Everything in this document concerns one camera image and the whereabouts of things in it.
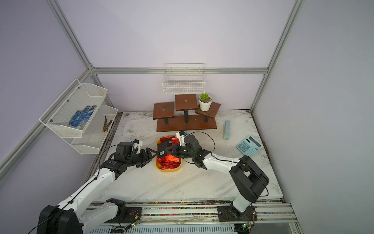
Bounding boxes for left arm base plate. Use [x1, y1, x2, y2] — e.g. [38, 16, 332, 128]
[104, 198, 143, 224]

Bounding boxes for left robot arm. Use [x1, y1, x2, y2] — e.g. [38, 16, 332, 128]
[35, 140, 158, 234]

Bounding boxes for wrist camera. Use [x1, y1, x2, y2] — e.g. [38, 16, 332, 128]
[131, 139, 143, 152]
[176, 131, 189, 146]

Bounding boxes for white potted green plant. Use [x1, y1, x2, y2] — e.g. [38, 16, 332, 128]
[199, 93, 212, 112]

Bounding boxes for yellow storage box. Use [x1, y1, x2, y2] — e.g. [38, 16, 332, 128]
[155, 136, 183, 173]

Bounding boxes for white wire wall basket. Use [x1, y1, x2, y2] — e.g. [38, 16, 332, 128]
[162, 63, 206, 95]

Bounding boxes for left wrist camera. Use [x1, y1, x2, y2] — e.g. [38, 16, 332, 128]
[131, 139, 143, 152]

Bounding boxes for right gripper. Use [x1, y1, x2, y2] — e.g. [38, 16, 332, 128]
[167, 143, 196, 158]

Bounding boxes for black tea bag barcode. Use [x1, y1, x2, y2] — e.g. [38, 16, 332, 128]
[157, 140, 172, 159]

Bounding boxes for light blue stapler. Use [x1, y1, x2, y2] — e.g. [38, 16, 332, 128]
[224, 121, 230, 140]

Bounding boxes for brown wooden tiered stand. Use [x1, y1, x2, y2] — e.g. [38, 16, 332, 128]
[153, 94, 221, 132]

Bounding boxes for brown twigs in shelf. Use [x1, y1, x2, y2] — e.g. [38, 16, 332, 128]
[103, 116, 113, 133]

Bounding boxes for blue work glove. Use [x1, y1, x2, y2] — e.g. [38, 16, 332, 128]
[69, 105, 96, 127]

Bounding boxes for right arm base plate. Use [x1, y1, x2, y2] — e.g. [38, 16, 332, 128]
[217, 205, 258, 222]

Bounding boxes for white mesh two-tier shelf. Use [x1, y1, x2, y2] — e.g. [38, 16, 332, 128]
[40, 80, 118, 155]

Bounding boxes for light blue calculator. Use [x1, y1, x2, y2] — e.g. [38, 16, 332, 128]
[236, 135, 263, 157]

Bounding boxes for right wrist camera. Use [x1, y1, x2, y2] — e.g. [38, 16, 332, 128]
[176, 131, 189, 146]

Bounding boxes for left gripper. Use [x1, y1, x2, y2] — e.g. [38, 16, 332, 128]
[126, 147, 158, 169]

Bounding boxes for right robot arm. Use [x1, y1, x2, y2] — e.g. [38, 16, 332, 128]
[159, 135, 269, 215]

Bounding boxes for red foil tea bags pile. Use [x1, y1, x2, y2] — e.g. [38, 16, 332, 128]
[157, 136, 181, 170]

